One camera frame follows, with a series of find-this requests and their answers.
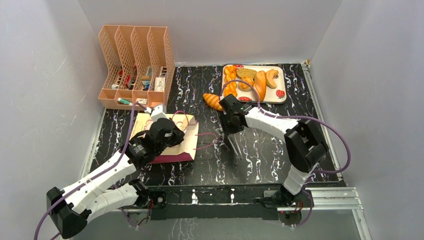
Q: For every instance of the orange braided fake bread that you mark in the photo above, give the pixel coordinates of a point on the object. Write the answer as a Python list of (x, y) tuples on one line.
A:
[(230, 75)]

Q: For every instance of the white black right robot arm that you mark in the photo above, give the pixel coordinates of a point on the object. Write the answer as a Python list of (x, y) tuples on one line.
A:
[(305, 144)]

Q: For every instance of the strawberry print metal tray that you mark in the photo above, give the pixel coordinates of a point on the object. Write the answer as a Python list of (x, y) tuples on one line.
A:
[(273, 96)]

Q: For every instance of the silver metal tongs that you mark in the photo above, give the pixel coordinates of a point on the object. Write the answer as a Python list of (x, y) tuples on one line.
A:
[(234, 140)]

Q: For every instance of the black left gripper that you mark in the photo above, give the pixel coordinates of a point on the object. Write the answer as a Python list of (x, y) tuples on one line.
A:
[(179, 137)]

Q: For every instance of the aluminium frame rail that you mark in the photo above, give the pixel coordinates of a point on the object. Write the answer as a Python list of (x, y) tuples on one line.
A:
[(324, 198)]

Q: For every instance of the peach plastic file organizer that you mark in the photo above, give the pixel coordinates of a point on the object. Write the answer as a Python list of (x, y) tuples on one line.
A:
[(135, 56)]

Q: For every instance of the long golden fake baguette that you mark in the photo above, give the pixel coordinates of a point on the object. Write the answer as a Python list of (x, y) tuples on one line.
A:
[(260, 84)]

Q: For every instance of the pink paper gift bag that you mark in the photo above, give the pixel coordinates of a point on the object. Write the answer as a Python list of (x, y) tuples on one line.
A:
[(186, 151)]

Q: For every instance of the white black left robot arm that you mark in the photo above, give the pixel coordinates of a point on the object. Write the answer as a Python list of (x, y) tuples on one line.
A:
[(68, 222)]

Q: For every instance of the small white card box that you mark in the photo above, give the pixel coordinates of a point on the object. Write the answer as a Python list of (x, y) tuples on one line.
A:
[(142, 101)]

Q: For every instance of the tan fake bread roll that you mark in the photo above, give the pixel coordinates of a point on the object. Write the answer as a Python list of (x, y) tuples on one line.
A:
[(270, 76)]

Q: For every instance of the round golden fake bun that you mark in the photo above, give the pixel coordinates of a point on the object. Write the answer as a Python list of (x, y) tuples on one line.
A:
[(246, 83)]

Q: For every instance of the white medicine box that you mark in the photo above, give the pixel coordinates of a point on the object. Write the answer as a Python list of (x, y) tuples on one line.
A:
[(159, 84)]

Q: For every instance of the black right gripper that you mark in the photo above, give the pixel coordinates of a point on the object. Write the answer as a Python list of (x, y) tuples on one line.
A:
[(231, 129)]

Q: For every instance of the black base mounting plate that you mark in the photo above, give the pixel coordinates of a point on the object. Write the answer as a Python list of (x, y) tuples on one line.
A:
[(289, 216)]

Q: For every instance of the green white tube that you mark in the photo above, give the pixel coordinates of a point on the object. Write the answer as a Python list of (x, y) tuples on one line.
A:
[(124, 101)]

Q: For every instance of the brown fake bread slice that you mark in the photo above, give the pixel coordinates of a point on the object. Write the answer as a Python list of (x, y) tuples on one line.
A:
[(245, 72)]

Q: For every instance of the orange fake croissant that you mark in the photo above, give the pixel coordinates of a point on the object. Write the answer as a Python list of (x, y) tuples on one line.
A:
[(213, 101)]

